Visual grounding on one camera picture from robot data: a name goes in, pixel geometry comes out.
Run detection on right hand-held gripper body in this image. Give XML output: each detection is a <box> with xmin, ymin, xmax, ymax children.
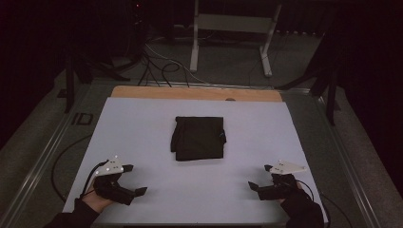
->
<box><xmin>256</xmin><ymin>160</ymin><xmax>308</xmax><ymax>201</ymax></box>

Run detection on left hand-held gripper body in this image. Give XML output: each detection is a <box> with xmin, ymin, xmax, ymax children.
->
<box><xmin>91</xmin><ymin>155</ymin><xmax>137</xmax><ymax>206</ymax></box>

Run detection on black shorts with blue stripes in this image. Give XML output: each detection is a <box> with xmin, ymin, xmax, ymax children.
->
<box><xmin>169</xmin><ymin>115</ymin><xmax>228</xmax><ymax>162</ymax></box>

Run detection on person's right hand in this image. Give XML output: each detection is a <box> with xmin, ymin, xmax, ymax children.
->
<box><xmin>276</xmin><ymin>180</ymin><xmax>307</xmax><ymax>206</ymax></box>

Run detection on person's left hand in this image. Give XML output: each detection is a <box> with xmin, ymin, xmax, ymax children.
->
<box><xmin>80</xmin><ymin>185</ymin><xmax>112</xmax><ymax>214</ymax></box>

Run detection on black metal stand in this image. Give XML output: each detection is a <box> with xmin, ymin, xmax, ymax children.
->
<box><xmin>64</xmin><ymin>47</ymin><xmax>131</xmax><ymax>114</ymax></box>
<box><xmin>275</xmin><ymin>31</ymin><xmax>342</xmax><ymax>127</ymax></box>

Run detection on dark equipment with red light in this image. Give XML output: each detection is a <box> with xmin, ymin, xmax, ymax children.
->
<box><xmin>119</xmin><ymin>0</ymin><xmax>147</xmax><ymax>63</ymax></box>

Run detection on white metal stand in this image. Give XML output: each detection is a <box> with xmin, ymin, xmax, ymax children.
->
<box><xmin>189</xmin><ymin>0</ymin><xmax>283</xmax><ymax>78</ymax></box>

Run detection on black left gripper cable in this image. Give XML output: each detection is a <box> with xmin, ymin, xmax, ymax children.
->
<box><xmin>80</xmin><ymin>160</ymin><xmax>110</xmax><ymax>200</ymax></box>

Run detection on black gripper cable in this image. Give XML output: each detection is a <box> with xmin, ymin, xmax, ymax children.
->
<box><xmin>295</xmin><ymin>179</ymin><xmax>346</xmax><ymax>224</ymax></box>
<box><xmin>80</xmin><ymin>160</ymin><xmax>110</xmax><ymax>200</ymax></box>

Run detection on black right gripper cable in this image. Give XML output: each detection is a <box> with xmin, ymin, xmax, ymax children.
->
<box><xmin>295</xmin><ymin>179</ymin><xmax>346</xmax><ymax>224</ymax></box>

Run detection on metal floor rail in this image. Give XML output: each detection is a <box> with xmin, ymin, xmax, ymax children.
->
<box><xmin>0</xmin><ymin>101</ymin><xmax>84</xmax><ymax>228</ymax></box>
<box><xmin>312</xmin><ymin>93</ymin><xmax>383</xmax><ymax>228</ymax></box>
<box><xmin>138</xmin><ymin>80</ymin><xmax>312</xmax><ymax>95</ymax></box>

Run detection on black looped floor cable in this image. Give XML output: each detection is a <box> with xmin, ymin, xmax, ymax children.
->
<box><xmin>161</xmin><ymin>62</ymin><xmax>191</xmax><ymax>88</ymax></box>

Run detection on white floor cable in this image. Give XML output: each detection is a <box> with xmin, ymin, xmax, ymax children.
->
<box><xmin>144</xmin><ymin>43</ymin><xmax>274</xmax><ymax>90</ymax></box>

